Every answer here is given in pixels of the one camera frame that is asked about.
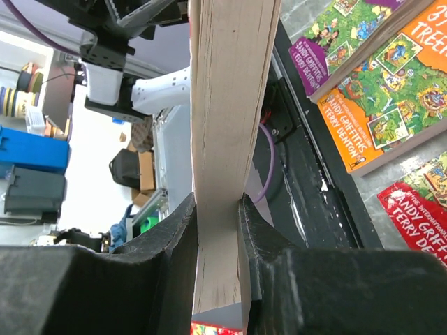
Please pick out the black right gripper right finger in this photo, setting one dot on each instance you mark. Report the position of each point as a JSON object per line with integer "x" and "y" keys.
{"x": 286, "y": 289}

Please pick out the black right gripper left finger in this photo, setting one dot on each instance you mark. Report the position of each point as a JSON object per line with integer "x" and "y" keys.
{"x": 145, "y": 286}

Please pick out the red 13-storey treehouse book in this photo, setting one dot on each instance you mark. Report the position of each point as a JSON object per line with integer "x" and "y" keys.
{"x": 416, "y": 204}

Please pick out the dark grey cover book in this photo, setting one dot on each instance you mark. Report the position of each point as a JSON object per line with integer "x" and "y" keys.
{"x": 231, "y": 49}

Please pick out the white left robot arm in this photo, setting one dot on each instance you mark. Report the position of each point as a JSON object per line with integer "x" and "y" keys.
{"x": 108, "y": 26}

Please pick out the dark grey storage box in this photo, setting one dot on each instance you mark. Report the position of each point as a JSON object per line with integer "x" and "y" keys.
{"x": 35, "y": 193}

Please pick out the blue plastic storage box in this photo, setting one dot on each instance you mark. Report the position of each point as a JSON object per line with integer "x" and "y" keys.
{"x": 32, "y": 152}

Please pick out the orange 39-storey treehouse book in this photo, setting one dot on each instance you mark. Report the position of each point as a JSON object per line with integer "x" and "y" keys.
{"x": 395, "y": 99}

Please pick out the purple 117-storey treehouse book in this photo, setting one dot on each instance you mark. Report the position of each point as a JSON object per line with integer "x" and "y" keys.
{"x": 342, "y": 36}

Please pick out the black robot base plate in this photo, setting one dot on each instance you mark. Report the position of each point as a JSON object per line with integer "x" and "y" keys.
{"x": 311, "y": 198}

